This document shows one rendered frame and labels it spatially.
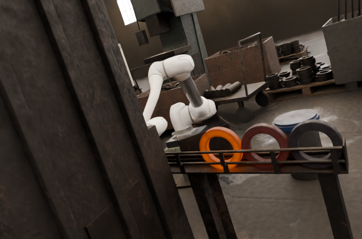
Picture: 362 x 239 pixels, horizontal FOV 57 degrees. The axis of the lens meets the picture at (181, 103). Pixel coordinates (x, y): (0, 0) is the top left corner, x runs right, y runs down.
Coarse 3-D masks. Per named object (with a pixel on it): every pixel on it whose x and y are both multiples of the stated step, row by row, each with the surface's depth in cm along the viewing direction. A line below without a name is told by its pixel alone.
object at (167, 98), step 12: (168, 84) 492; (204, 84) 461; (144, 96) 440; (168, 96) 427; (180, 96) 421; (204, 96) 450; (144, 108) 444; (156, 108) 438; (168, 108) 432; (168, 120) 437; (204, 120) 457
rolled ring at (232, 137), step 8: (216, 128) 137; (224, 128) 137; (208, 136) 139; (216, 136) 138; (224, 136) 136; (232, 136) 134; (200, 144) 142; (208, 144) 144; (232, 144) 135; (240, 144) 135; (208, 160) 143; (216, 160) 142; (232, 160) 138
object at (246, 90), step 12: (252, 36) 400; (240, 48) 377; (240, 60) 382; (264, 72) 430; (228, 84) 449; (240, 84) 441; (252, 84) 448; (264, 84) 427; (216, 96) 436; (228, 96) 419; (240, 96) 398; (252, 96) 399; (264, 96) 440; (216, 108) 494; (240, 108) 401; (240, 120) 407
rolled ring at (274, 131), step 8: (256, 128) 129; (264, 128) 127; (272, 128) 126; (248, 136) 131; (272, 136) 127; (280, 136) 125; (248, 144) 132; (280, 144) 126; (248, 152) 133; (280, 152) 127; (288, 152) 126; (248, 160) 134; (256, 160) 133; (264, 160) 133; (264, 168) 132; (272, 168) 131
